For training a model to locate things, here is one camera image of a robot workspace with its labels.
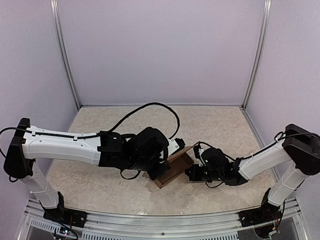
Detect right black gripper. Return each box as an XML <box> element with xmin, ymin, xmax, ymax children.
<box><xmin>184</xmin><ymin>164</ymin><xmax>223</xmax><ymax>182</ymax></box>

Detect brown cardboard box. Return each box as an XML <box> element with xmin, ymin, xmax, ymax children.
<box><xmin>152</xmin><ymin>146</ymin><xmax>194</xmax><ymax>189</ymax></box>

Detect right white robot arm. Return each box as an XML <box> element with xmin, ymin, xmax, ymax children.
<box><xmin>185</xmin><ymin>124</ymin><xmax>320</xmax><ymax>222</ymax></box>

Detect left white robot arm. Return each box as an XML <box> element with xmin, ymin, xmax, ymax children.
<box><xmin>3</xmin><ymin>118</ymin><xmax>179</xmax><ymax>223</ymax></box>

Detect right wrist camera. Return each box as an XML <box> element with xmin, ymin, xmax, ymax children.
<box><xmin>193</xmin><ymin>143</ymin><xmax>206</xmax><ymax>167</ymax></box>

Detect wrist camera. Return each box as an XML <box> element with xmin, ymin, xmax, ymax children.
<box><xmin>193</xmin><ymin>143</ymin><xmax>206</xmax><ymax>167</ymax></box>
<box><xmin>167</xmin><ymin>138</ymin><xmax>186</xmax><ymax>157</ymax></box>

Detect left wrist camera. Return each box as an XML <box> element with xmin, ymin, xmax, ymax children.
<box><xmin>167</xmin><ymin>138</ymin><xmax>186</xmax><ymax>157</ymax></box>

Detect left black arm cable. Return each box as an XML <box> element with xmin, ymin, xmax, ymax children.
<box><xmin>0</xmin><ymin>101</ymin><xmax>181</xmax><ymax>181</ymax></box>

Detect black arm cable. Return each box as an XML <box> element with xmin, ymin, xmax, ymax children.
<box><xmin>0</xmin><ymin>101</ymin><xmax>181</xmax><ymax>181</ymax></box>
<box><xmin>192</xmin><ymin>129</ymin><xmax>320</xmax><ymax>189</ymax></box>

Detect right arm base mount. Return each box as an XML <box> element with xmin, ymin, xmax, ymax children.
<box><xmin>238</xmin><ymin>207</ymin><xmax>282</xmax><ymax>228</ymax></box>

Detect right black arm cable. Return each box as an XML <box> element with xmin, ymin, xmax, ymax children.
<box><xmin>192</xmin><ymin>129</ymin><xmax>320</xmax><ymax>189</ymax></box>

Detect front aluminium rail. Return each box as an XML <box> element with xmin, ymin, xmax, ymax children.
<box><xmin>17</xmin><ymin>198</ymin><xmax>311</xmax><ymax>240</ymax></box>

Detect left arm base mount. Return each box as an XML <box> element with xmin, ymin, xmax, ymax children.
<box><xmin>43</xmin><ymin>207</ymin><xmax>88</xmax><ymax>228</ymax></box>

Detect left aluminium frame post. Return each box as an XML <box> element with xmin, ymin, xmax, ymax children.
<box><xmin>50</xmin><ymin>0</ymin><xmax>82</xmax><ymax>110</ymax></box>

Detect aluminium frame post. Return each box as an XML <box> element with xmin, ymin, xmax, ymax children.
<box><xmin>241</xmin><ymin>0</ymin><xmax>272</xmax><ymax>112</ymax></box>
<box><xmin>50</xmin><ymin>0</ymin><xmax>82</xmax><ymax>110</ymax></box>

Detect right aluminium frame post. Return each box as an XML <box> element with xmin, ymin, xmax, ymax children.
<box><xmin>241</xmin><ymin>0</ymin><xmax>272</xmax><ymax>112</ymax></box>

